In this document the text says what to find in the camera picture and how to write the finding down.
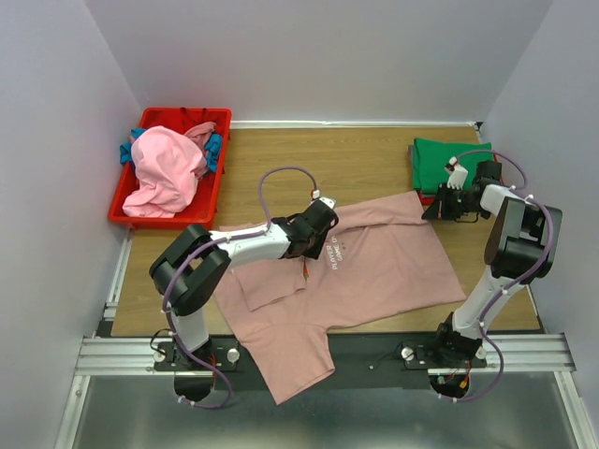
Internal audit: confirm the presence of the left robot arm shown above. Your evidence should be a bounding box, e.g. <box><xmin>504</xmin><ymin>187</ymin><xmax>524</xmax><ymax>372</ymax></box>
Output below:
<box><xmin>149</xmin><ymin>196</ymin><xmax>339</xmax><ymax>369</ymax></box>

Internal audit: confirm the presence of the aluminium frame rail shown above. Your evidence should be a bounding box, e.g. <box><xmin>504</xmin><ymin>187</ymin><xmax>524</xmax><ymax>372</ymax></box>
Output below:
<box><xmin>57</xmin><ymin>230</ymin><xmax>598</xmax><ymax>448</ymax></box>

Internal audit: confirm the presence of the green folded t-shirt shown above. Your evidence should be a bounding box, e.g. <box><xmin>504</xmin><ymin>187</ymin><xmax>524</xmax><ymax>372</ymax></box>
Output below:
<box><xmin>412</xmin><ymin>138</ymin><xmax>494</xmax><ymax>195</ymax></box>

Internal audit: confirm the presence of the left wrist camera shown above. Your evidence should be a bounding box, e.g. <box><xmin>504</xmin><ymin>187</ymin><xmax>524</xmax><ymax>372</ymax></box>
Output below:
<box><xmin>310</xmin><ymin>189</ymin><xmax>336</xmax><ymax>210</ymax></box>

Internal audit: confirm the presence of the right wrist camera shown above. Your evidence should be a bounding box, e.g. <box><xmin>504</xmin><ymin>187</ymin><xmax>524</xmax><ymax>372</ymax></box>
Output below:
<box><xmin>445</xmin><ymin>157</ymin><xmax>468</xmax><ymax>190</ymax></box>

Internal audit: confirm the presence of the grey folded t-shirt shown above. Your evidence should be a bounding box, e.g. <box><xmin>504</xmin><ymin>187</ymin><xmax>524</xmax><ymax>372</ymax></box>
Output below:
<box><xmin>407</xmin><ymin>145</ymin><xmax>416</xmax><ymax>178</ymax></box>

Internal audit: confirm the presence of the coral pink t-shirt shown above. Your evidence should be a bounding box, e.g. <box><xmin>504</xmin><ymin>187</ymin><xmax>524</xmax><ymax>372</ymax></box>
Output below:
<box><xmin>183</xmin><ymin>122</ymin><xmax>216</xmax><ymax>151</ymax></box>

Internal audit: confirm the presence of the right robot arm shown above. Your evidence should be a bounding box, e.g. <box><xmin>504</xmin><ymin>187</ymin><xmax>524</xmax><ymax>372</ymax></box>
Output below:
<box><xmin>422</xmin><ymin>156</ymin><xmax>562</xmax><ymax>367</ymax></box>

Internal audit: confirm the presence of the blue t-shirt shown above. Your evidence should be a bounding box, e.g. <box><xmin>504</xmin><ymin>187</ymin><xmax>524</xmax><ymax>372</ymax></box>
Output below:
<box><xmin>119</xmin><ymin>128</ymin><xmax>223</xmax><ymax>172</ymax></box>

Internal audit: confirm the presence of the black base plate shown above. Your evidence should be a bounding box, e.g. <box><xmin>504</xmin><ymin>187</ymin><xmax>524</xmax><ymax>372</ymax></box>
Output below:
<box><xmin>153</xmin><ymin>330</ymin><xmax>488</xmax><ymax>393</ymax></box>

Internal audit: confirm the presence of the red plastic bin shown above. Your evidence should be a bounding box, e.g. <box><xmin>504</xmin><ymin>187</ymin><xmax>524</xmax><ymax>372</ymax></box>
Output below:
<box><xmin>108</xmin><ymin>107</ymin><xmax>232</xmax><ymax>230</ymax></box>

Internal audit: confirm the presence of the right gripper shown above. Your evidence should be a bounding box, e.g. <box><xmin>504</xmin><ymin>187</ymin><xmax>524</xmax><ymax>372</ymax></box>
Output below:
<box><xmin>420</xmin><ymin>182</ymin><xmax>486</xmax><ymax>221</ymax></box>

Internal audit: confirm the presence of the light pink t-shirt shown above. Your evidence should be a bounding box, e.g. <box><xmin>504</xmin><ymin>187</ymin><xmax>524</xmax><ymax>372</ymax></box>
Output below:
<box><xmin>123</xmin><ymin>126</ymin><xmax>208</xmax><ymax>219</ymax></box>

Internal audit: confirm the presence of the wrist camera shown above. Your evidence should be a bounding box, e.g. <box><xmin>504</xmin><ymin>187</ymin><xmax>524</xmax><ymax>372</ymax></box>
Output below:
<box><xmin>445</xmin><ymin>157</ymin><xmax>468</xmax><ymax>190</ymax></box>
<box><xmin>310</xmin><ymin>189</ymin><xmax>336</xmax><ymax>210</ymax></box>

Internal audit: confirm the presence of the dusty pink printed t-shirt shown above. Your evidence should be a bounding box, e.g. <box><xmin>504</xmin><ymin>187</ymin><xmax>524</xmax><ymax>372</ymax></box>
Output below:
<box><xmin>215</xmin><ymin>192</ymin><xmax>465</xmax><ymax>404</ymax></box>

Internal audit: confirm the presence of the red folded t-shirt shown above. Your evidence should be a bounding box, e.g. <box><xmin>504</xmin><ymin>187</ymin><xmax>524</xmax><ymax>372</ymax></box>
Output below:
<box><xmin>412</xmin><ymin>146</ymin><xmax>501</xmax><ymax>205</ymax></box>

